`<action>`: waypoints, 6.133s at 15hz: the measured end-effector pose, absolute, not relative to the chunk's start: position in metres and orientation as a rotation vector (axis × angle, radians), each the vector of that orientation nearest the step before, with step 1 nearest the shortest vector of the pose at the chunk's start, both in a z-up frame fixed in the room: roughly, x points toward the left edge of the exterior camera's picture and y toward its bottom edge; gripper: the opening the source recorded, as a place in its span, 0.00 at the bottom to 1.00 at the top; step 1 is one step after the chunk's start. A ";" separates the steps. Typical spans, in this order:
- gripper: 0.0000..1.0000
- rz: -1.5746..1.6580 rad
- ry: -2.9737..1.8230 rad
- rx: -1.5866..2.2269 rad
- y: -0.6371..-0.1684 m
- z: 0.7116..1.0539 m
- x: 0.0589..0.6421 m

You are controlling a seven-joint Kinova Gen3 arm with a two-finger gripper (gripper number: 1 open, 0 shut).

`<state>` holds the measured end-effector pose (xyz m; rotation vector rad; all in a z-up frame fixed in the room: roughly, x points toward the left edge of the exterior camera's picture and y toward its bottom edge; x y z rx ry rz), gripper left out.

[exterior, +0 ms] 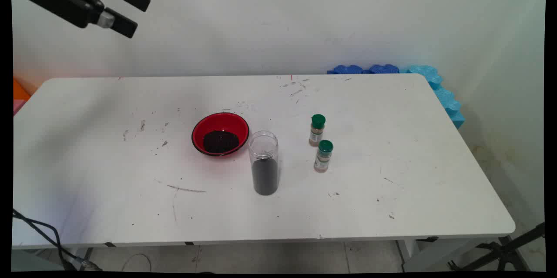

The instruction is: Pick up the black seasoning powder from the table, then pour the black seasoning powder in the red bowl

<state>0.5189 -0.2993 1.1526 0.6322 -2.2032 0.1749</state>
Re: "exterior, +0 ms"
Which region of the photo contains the black seeds heap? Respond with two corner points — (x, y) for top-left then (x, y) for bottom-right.
(203, 130), (240, 154)
(252, 158), (279, 195)

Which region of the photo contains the light blue foam mat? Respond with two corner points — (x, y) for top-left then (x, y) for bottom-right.
(407, 65), (465, 130)

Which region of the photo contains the green-capped spice bottle text label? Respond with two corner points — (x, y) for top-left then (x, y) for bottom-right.
(309, 114), (326, 147)

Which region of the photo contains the thin white floor wire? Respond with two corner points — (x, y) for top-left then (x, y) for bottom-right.
(121, 253), (152, 272)

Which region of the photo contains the red plastic bowl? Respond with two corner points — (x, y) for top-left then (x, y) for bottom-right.
(191, 112), (250, 157)

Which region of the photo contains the dark blue foam mat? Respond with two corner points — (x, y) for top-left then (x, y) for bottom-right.
(369, 64), (400, 74)
(327, 65), (364, 75)

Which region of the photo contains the green-capped spice bottle pepper picture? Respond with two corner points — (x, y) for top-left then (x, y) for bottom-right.
(314, 140), (334, 173)

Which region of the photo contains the clear plastic jar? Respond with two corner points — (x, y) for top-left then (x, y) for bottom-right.
(248, 130), (279, 196)

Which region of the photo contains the white table leg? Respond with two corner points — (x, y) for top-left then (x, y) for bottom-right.
(398, 239), (501, 272)
(65, 248), (94, 271)

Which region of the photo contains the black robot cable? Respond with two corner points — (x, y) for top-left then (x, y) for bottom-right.
(13, 214), (103, 272)
(12, 208), (74, 271)

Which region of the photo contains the black tripod stand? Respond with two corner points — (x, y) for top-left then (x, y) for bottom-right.
(448, 222), (545, 272)

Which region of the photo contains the orange foam mat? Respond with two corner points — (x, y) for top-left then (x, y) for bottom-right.
(13, 78), (32, 100)

